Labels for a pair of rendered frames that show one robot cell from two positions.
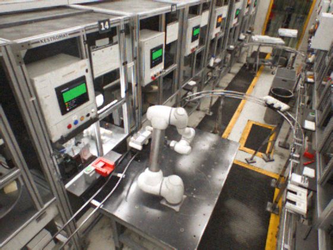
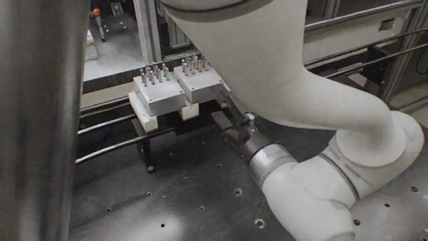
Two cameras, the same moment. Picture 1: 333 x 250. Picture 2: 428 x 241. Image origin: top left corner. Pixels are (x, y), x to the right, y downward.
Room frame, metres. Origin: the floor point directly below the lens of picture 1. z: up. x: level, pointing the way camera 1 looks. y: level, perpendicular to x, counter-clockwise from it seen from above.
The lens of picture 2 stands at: (1.35, -0.23, 1.38)
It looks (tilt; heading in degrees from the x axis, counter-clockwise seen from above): 40 degrees down; 36
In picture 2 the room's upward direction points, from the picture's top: straight up
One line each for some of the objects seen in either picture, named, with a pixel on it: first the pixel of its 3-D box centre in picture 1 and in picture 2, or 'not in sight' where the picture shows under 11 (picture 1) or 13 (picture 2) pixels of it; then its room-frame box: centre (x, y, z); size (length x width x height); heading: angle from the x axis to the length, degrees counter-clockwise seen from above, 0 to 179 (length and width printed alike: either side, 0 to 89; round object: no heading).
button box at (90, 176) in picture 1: (88, 174); not in sight; (1.26, 0.61, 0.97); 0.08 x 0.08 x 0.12; 64
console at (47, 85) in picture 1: (59, 95); not in sight; (1.40, 0.77, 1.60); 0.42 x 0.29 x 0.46; 154
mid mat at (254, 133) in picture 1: (258, 137); not in sight; (3.16, -1.60, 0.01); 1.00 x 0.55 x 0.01; 154
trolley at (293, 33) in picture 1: (283, 45); not in sight; (7.42, -3.54, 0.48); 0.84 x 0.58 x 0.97; 162
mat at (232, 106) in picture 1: (245, 79); not in sight; (5.71, -2.00, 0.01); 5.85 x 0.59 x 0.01; 154
